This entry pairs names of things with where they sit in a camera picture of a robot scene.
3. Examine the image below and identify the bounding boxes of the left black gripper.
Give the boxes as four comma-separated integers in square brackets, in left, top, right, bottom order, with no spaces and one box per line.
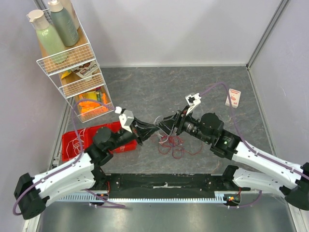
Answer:
[107,116,160,151]

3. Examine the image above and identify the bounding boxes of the white cable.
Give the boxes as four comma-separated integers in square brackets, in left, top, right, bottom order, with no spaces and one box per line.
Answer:
[153,115,169,146]

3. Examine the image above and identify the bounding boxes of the red cable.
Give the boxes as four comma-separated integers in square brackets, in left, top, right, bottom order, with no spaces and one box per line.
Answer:
[150,134,203,160]

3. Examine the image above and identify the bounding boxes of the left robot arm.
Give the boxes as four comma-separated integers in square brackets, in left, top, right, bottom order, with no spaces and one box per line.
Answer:
[13,115,161,219]

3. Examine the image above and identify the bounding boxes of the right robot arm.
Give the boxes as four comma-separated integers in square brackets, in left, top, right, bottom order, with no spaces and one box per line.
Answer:
[155,110,309,211]

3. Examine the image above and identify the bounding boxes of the red bin right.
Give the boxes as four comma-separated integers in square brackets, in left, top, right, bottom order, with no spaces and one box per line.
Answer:
[111,121,138,153]

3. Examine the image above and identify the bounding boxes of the red bin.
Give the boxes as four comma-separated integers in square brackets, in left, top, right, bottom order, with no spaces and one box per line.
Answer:
[61,131,81,162]
[111,121,138,153]

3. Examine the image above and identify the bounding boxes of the orange snack packs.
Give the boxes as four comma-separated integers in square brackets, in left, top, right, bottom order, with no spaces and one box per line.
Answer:
[78,90,108,116]

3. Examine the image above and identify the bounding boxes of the small white card box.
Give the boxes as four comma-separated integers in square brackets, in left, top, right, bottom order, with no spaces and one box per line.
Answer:
[229,88,241,109]

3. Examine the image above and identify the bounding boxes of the red bin left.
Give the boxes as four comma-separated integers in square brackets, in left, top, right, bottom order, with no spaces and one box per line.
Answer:
[61,131,81,162]

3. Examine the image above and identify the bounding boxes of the chocolate cookie box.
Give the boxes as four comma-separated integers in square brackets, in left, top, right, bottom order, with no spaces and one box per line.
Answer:
[71,60,99,78]

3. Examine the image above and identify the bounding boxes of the light green bottle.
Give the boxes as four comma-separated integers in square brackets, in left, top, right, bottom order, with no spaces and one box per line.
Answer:
[28,10,67,64]

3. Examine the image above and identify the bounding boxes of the dark green bottle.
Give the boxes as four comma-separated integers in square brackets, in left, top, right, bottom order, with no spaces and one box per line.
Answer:
[48,0,79,47]

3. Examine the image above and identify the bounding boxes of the beige bottle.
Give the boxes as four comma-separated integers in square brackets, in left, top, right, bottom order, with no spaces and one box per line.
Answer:
[60,0,80,29]

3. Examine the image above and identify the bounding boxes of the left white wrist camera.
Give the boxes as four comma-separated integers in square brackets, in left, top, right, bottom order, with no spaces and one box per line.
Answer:
[115,106,134,133]

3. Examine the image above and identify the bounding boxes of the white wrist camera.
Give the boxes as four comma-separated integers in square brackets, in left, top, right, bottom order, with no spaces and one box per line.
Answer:
[185,93,201,115]
[115,106,134,133]

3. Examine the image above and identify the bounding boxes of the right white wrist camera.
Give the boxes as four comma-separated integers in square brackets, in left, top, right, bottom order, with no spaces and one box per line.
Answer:
[185,93,201,115]

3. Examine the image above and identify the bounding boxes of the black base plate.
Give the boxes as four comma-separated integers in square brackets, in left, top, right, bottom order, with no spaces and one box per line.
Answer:
[94,174,239,198]

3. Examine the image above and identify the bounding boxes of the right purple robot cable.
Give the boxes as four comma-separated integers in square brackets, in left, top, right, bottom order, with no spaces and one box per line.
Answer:
[199,81,309,209]

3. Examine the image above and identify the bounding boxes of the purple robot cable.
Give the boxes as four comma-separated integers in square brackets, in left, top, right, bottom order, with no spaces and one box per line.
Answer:
[12,99,126,216]
[199,81,309,209]

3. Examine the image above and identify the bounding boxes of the slotted cable duct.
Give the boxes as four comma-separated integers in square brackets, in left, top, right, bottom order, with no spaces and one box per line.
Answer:
[57,192,227,203]

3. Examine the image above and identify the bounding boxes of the white wire shelf rack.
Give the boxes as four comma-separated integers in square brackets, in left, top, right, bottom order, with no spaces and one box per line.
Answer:
[36,0,115,123]

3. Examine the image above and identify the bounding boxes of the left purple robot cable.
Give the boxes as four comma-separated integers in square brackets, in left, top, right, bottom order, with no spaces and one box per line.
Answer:
[12,99,126,216]

